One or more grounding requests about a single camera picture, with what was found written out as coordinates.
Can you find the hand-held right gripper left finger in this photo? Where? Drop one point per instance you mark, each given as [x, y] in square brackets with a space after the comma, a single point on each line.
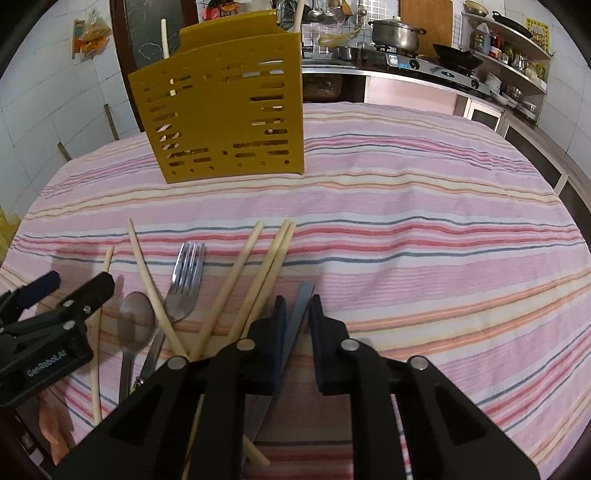
[278, 341]

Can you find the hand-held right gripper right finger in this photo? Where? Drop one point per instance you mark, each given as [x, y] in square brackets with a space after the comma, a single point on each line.
[318, 350]

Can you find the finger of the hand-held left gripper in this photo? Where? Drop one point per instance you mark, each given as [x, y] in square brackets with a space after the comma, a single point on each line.
[92, 290]
[39, 288]

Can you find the steel table knife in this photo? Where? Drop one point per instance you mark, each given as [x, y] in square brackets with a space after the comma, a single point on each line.
[298, 309]

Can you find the pale wooden chopstick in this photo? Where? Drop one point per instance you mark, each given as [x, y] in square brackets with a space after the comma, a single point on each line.
[298, 16]
[147, 272]
[277, 263]
[164, 41]
[96, 369]
[231, 277]
[268, 258]

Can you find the yellow slotted utensil holder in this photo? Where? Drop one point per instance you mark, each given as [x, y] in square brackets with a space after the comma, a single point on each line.
[221, 115]

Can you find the person's left forearm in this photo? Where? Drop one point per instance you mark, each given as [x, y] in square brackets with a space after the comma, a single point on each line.
[53, 429]

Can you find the row of hanging kitchen utensils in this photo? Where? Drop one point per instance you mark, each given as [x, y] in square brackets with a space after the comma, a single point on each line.
[323, 11]

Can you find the steel spoon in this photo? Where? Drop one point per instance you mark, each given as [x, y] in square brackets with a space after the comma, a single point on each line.
[135, 321]

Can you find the steel fork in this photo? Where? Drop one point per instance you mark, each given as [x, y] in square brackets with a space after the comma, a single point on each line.
[182, 295]

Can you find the hanging clear plastic bag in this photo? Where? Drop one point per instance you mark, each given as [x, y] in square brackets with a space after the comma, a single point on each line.
[92, 34]

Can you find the brown frosted glass door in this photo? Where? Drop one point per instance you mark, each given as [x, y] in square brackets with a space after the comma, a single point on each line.
[147, 32]

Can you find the small steel bowl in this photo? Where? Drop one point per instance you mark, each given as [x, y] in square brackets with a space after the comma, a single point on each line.
[347, 53]

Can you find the steel gas stove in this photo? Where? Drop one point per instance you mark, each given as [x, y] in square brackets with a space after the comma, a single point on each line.
[429, 69]

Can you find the stack of white bowls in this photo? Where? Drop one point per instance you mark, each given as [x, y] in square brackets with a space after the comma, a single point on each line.
[492, 83]

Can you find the black wok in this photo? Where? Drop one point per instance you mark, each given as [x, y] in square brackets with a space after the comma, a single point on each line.
[457, 57]

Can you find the steel cooking pot with lid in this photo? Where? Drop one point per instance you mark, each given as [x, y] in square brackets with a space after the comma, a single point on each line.
[397, 34]

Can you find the rectangular wooden cutting board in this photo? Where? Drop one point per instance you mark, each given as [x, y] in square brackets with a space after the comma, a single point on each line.
[427, 25]

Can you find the steel corner shelf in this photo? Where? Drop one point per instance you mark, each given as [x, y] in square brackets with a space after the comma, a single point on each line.
[517, 69]

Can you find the cooking oil bottle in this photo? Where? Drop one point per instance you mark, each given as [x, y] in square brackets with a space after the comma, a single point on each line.
[481, 39]

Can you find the steel bowl on shelf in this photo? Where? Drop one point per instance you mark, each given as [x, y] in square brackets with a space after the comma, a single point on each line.
[475, 8]

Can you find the black pan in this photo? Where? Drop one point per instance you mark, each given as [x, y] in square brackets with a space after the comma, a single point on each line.
[512, 24]

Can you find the wooden sticks against wall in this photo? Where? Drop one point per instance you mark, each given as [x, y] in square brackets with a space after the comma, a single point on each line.
[112, 122]

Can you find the yellow wall poster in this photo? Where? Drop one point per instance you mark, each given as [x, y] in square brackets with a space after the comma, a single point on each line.
[538, 34]

